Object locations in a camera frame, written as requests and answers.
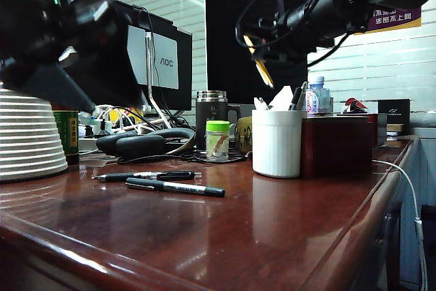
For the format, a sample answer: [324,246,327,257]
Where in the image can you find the black marker with white label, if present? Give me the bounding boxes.
[125,177,227,198]

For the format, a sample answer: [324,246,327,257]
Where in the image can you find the brown drink bottle green label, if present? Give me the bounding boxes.
[52,109,80,166]

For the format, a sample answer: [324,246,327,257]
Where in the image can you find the small red box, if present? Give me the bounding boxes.
[368,113,379,149]

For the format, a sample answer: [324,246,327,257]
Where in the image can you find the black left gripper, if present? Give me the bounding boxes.
[0,0,146,113]

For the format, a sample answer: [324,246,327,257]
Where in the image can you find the purple and white wall poster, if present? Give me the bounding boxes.
[366,6,423,33]

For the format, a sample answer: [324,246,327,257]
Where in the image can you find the clear jar with green lid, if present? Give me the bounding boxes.
[205,120,231,162]

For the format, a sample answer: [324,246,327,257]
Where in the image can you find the yellow mug with black writing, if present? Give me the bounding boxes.
[234,116,255,155]

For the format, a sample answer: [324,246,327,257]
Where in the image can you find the black headphone cable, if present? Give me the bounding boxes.
[117,153,253,166]

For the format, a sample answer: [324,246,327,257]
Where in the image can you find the black monitor cable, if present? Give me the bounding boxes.
[138,7,161,88]

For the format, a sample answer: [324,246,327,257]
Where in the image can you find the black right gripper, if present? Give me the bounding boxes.
[248,6,309,64]

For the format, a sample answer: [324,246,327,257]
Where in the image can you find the white power strip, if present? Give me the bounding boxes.
[78,113,144,140]

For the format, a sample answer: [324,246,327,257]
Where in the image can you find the black mug with steel rim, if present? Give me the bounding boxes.
[196,90,242,152]

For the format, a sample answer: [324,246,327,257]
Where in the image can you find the red bird ornament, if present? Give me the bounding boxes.
[341,97,370,115]

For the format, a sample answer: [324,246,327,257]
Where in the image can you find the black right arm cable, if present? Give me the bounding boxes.
[234,0,283,50]

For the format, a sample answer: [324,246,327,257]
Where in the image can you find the large black monitor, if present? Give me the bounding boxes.
[204,0,309,106]

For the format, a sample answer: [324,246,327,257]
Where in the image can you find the clear water bottle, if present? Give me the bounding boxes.
[305,76,332,116]

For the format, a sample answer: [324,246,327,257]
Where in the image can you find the silver monitor stand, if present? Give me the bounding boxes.
[145,31,173,129]

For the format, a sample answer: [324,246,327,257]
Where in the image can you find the black marker pen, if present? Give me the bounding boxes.
[289,87,303,112]

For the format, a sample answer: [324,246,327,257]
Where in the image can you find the white charging cable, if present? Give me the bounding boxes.
[372,159,429,291]

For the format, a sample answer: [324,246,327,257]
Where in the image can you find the dark red wooden box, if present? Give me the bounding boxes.
[300,115,375,180]

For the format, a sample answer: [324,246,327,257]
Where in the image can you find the white ribbed pen holder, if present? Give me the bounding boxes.
[251,109,305,179]

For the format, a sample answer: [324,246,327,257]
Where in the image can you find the stack of books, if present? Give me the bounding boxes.
[386,123,412,137]

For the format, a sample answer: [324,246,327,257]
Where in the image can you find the black headphones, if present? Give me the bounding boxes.
[95,128,198,162]

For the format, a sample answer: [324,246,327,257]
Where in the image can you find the black box with logo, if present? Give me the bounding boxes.
[377,99,411,127]

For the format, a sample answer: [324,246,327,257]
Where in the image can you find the silver white pen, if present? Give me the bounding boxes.
[297,81,309,112]

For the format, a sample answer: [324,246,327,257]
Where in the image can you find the black AOC monitor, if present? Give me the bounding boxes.
[115,0,194,112]

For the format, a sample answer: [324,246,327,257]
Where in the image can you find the yellow pen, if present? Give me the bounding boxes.
[243,34,275,89]

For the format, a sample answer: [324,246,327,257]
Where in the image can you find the small grey box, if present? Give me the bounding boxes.
[377,113,389,147]

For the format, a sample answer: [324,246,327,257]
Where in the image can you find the white ribbed thermos jug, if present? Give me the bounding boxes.
[0,82,69,183]

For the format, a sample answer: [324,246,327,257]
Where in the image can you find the black gel pen with clip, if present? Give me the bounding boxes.
[91,170,203,183]

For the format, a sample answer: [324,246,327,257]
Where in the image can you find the yellow box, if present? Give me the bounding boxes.
[131,106,145,125]

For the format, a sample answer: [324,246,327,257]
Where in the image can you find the black wire coaster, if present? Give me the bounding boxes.
[193,150,249,164]

